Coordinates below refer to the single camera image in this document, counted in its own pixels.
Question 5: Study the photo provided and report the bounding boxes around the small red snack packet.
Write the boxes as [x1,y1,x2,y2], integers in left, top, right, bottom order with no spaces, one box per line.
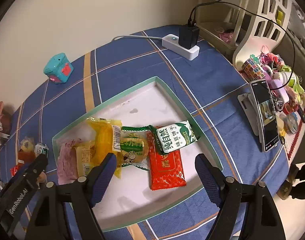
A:
[10,163,23,177]

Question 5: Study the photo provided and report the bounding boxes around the dark red packet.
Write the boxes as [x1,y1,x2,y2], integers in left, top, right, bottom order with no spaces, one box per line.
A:
[17,151,36,165]

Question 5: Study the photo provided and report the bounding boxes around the pink snack packet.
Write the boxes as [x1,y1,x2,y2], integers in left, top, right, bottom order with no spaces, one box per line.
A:
[57,139,81,185]

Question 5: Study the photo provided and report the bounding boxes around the clear bun packet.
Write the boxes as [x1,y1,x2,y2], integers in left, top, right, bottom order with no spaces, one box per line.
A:
[20,137,35,153]

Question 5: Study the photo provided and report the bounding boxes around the green white corn packet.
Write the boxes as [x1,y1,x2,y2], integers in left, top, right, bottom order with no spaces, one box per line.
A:
[34,143,49,157]

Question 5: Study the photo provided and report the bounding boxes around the beige bread packet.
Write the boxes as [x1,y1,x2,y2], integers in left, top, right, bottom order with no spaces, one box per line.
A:
[74,141,94,177]

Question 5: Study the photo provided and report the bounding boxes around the yellow cake packet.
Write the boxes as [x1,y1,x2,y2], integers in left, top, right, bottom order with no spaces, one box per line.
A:
[86,117,122,179]

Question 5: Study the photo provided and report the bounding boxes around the long red snack packet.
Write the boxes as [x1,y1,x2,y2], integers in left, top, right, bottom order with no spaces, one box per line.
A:
[148,125,187,191]

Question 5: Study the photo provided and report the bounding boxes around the green rice cracker packet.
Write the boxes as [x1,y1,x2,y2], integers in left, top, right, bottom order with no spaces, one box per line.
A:
[120,126,150,171]

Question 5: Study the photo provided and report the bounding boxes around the green white biscuit packet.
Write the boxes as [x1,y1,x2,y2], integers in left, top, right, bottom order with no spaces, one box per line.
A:
[148,120,199,155]

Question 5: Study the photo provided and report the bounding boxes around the white tray with green rim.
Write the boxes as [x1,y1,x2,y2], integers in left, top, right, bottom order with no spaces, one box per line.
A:
[52,76,223,231]

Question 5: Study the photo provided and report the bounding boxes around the smartphone on stand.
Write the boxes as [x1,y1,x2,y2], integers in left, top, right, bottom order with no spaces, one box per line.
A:
[249,79,279,152]

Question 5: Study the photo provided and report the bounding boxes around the pile of colourful trinkets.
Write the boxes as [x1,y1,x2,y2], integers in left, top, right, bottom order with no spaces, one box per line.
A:
[241,45,305,145]

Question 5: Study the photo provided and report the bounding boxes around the blue plaid tablecloth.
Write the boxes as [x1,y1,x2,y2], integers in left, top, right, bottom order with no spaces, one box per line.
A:
[0,37,288,193]

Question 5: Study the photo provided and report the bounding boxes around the teal house toy box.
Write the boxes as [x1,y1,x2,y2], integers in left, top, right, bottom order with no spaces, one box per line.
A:
[43,53,74,84]

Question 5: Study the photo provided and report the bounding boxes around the black power adapter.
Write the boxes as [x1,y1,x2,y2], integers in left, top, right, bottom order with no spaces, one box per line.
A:
[179,24,200,50]

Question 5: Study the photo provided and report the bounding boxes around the white power strip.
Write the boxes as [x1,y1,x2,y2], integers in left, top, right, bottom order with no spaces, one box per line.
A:
[111,34,200,61]

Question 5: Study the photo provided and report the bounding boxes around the white lattice shelf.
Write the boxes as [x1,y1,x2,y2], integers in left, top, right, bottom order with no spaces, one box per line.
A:
[196,0,292,70]

